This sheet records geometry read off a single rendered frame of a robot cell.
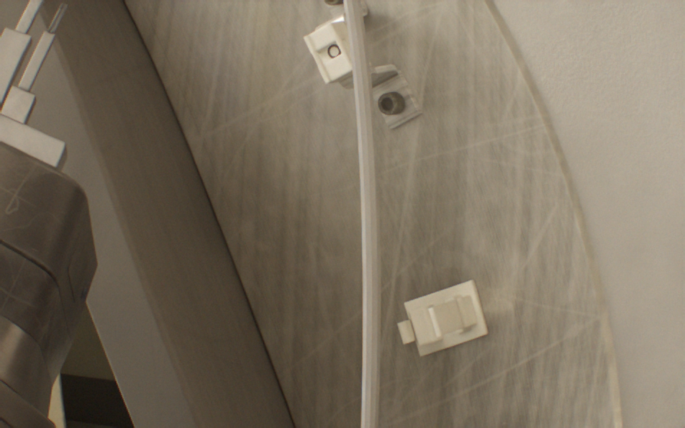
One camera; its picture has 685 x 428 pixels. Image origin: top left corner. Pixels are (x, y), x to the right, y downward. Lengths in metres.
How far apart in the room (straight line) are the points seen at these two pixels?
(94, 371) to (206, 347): 5.57
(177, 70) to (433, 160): 0.08
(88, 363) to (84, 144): 5.57
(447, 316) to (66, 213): 0.14
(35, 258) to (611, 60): 0.19
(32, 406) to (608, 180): 0.20
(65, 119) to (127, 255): 0.05
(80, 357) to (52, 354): 5.65
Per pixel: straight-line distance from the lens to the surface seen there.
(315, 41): 1.01
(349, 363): 1.04
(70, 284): 0.94
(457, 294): 1.02
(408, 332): 1.02
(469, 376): 1.03
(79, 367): 6.60
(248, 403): 1.04
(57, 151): 0.92
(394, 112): 1.02
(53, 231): 0.92
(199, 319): 1.03
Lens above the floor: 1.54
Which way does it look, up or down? 10 degrees down
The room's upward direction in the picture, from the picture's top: 3 degrees clockwise
